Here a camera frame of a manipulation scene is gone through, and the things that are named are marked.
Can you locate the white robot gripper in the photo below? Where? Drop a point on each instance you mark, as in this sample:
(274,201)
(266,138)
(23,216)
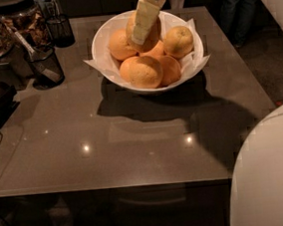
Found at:
(146,16)

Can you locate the front left hidden orange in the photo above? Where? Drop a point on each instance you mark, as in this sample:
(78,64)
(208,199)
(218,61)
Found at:
(124,68)

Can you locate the front large orange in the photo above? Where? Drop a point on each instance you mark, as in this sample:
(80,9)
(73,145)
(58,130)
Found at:
(145,72)

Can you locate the white paper bowl liner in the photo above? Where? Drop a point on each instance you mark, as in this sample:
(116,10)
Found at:
(105,63)

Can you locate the white ceramic bowl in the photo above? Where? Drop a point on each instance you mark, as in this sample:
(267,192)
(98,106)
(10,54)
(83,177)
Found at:
(152,90)

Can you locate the black mesh cup far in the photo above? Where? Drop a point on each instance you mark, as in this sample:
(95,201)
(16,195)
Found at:
(61,31)

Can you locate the black mesh cup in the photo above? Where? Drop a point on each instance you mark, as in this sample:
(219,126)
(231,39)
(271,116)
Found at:
(61,31)
(45,67)

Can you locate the person in dark jeans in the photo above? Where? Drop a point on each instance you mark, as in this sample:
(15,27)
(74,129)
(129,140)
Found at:
(236,17)

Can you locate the black mesh cup near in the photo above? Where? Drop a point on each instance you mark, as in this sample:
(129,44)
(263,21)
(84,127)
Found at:
(45,67)

